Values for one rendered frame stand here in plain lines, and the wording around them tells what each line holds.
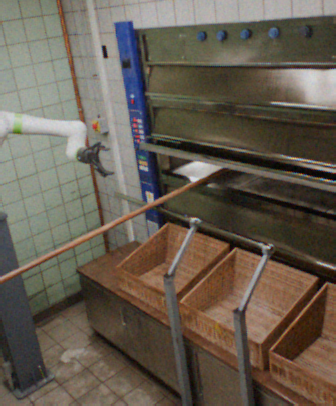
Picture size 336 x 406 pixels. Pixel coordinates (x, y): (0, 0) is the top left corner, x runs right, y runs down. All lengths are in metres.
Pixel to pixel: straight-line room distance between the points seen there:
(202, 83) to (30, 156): 1.54
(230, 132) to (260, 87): 0.34
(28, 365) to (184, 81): 2.04
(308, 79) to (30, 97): 2.09
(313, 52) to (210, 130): 0.80
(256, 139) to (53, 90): 1.76
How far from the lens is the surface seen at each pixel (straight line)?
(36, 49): 3.82
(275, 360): 2.44
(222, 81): 2.74
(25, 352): 3.53
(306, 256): 2.69
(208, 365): 2.79
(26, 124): 2.96
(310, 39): 2.37
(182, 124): 3.05
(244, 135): 2.70
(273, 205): 2.72
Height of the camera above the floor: 2.27
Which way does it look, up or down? 20 degrees down
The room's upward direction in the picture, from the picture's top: 8 degrees counter-clockwise
